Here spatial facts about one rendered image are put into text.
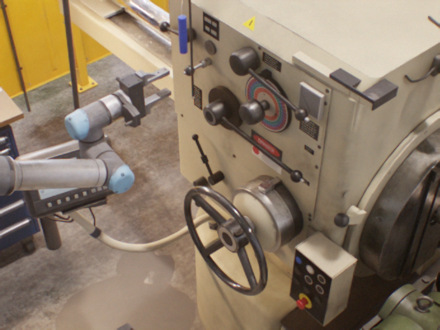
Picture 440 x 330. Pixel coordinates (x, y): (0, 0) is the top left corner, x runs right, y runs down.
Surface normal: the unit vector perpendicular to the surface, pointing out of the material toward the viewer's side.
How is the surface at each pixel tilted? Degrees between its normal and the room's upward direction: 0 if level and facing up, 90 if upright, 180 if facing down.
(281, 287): 0
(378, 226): 73
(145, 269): 0
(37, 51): 90
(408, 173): 36
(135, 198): 0
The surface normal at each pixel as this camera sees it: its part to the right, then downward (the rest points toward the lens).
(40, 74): 0.65, 0.52
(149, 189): 0.00, -0.72
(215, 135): -0.76, 0.45
